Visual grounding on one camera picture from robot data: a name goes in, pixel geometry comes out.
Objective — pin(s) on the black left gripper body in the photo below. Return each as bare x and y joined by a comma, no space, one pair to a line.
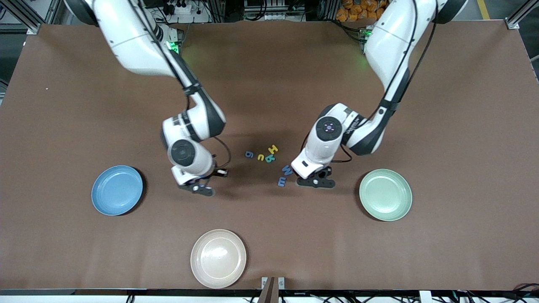
326,171

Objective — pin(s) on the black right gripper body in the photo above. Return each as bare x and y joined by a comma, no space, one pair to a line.
212,172

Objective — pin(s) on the blue foam letter W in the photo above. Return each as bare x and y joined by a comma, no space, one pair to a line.
287,171

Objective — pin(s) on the blue foam letter m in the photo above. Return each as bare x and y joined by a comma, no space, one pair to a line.
279,182

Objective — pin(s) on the teal foam letter b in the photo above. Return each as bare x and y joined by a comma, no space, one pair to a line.
271,159

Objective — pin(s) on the yellow foam letter H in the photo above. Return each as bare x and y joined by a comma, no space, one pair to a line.
273,149

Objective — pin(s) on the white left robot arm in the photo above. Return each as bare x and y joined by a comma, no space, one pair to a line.
391,42

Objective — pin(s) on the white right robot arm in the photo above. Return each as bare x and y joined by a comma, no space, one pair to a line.
130,42

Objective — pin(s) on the green plate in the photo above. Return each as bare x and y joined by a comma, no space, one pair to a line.
385,195

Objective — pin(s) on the beige plate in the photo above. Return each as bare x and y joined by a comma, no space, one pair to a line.
218,259

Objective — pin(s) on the blue plate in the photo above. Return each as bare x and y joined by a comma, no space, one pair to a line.
116,191

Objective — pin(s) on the pile of orange items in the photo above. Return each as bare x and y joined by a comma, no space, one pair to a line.
351,12

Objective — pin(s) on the white power strip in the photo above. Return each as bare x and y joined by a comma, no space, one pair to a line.
185,8

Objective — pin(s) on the black equipment rack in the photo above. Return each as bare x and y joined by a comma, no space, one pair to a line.
273,10

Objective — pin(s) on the metal table edge bracket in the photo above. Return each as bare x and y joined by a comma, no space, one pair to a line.
273,290

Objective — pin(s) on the aluminium frame post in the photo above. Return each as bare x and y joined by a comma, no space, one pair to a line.
520,14
20,16

